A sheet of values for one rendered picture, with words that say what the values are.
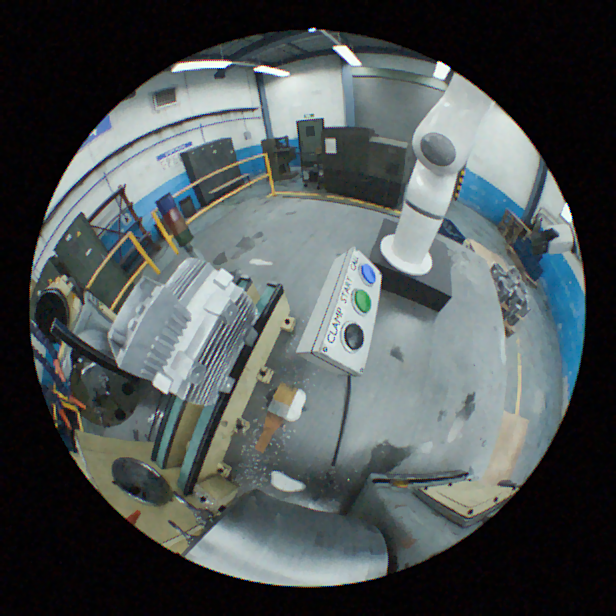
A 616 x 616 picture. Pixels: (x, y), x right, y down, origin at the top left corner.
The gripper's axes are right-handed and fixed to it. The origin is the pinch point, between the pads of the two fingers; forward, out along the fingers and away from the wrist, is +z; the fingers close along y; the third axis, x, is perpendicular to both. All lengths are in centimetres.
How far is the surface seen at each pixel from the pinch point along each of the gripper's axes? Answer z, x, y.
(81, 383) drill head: 27, 39, 108
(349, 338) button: 21, 22, 52
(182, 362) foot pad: 26, 27, 71
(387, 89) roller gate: 61, -630, -165
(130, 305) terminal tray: 28, 20, 83
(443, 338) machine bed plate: 34.5, 26.6, 7.1
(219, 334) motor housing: 30, 24, 67
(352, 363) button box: 21, 25, 51
